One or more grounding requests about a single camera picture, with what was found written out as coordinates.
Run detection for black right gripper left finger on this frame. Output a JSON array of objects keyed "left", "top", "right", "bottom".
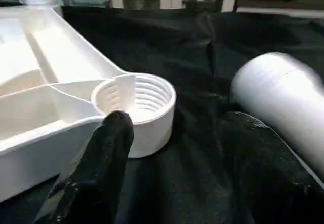
[{"left": 33, "top": 110, "right": 135, "bottom": 224}]

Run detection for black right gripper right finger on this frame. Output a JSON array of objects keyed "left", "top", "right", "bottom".
[{"left": 219, "top": 111, "right": 324, "bottom": 224}]

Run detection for white plastic table top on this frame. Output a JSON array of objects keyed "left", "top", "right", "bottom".
[{"left": 0, "top": 4, "right": 178, "bottom": 204}]

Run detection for black mat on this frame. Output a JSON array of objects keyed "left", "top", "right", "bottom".
[{"left": 0, "top": 5, "right": 324, "bottom": 224}]

